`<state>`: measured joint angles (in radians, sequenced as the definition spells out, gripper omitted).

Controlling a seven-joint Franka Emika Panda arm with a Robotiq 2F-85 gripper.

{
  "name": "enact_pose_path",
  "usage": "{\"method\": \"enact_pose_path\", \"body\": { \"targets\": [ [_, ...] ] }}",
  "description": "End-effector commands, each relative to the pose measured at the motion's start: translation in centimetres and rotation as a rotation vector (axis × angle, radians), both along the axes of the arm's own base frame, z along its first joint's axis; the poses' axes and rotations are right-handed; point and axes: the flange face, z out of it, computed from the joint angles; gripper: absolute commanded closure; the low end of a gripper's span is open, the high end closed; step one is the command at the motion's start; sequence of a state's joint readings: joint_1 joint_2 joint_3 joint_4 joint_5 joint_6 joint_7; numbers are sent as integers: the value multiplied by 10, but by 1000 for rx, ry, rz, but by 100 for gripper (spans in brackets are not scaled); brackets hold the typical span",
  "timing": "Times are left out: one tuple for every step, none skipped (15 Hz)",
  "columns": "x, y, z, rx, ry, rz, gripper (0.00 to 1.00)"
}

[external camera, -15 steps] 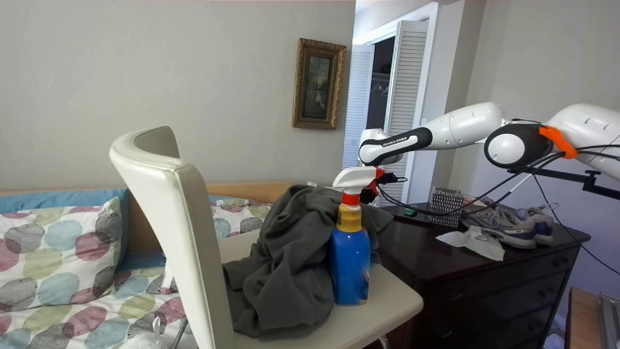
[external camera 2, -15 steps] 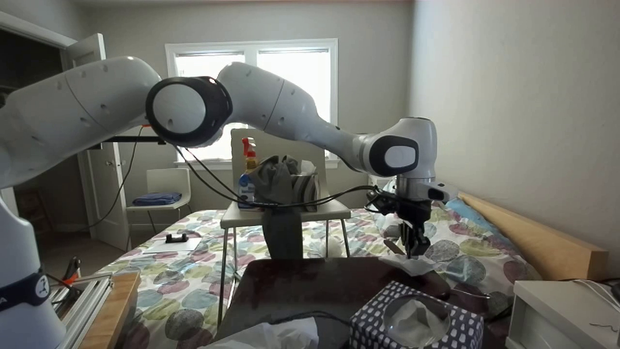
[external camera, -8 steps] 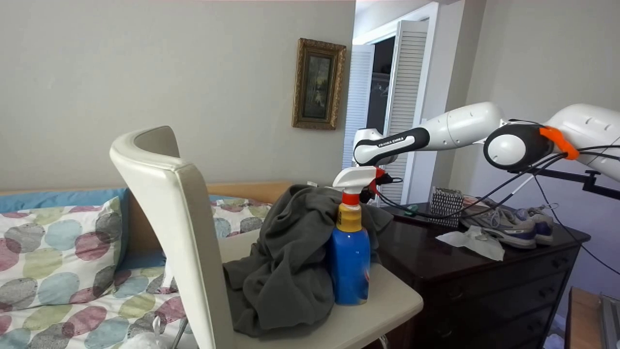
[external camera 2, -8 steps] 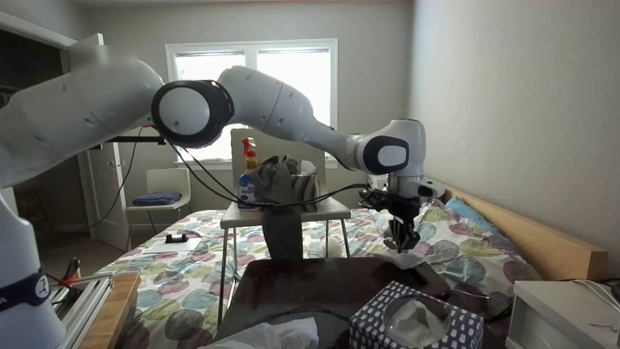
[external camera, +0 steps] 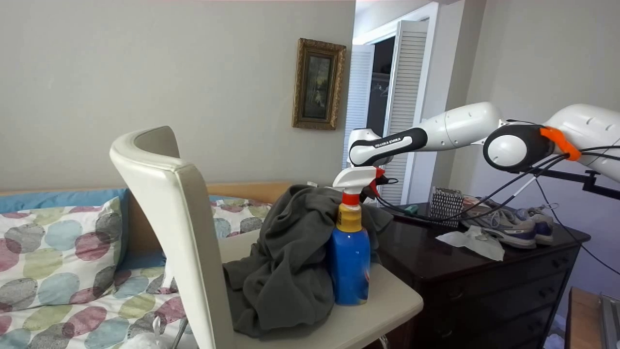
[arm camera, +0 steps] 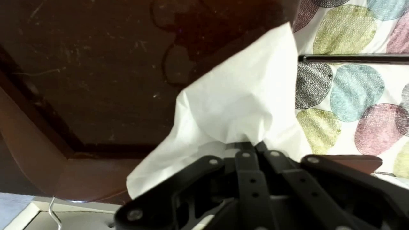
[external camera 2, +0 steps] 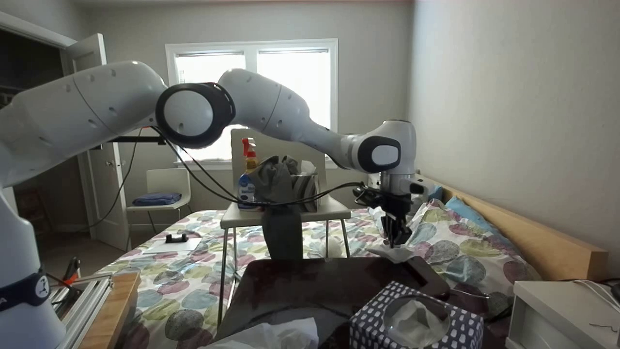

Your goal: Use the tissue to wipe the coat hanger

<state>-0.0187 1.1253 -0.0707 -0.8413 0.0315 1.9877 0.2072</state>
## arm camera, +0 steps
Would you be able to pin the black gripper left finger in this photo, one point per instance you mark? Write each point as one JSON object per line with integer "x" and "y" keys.
{"x": 247, "y": 192}

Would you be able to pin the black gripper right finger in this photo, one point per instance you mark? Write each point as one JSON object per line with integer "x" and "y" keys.
{"x": 333, "y": 192}

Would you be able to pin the white tissue sheet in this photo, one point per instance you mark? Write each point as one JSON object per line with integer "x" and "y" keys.
{"x": 238, "y": 103}

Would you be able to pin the floral patterned bed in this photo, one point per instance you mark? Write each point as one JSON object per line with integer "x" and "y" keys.
{"x": 358, "y": 90}

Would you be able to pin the white nightstand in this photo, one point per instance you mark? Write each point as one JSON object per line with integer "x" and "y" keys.
{"x": 85, "y": 219}

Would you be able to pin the dark wooden dresser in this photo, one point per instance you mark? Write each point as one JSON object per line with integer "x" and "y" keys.
{"x": 85, "y": 65}

